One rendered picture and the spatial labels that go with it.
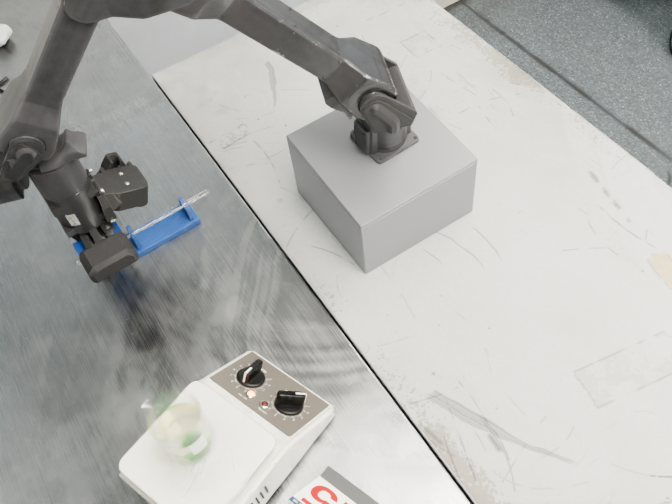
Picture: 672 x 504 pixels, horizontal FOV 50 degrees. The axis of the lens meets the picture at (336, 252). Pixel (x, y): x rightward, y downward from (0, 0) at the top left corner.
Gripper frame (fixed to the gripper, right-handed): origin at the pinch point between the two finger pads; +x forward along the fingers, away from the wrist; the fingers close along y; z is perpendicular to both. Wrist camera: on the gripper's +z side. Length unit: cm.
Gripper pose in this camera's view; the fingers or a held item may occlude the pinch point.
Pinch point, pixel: (100, 243)
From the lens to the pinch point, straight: 99.1
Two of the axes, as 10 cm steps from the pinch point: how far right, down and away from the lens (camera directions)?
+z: 8.2, -5.0, 2.6
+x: 0.9, 5.8, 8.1
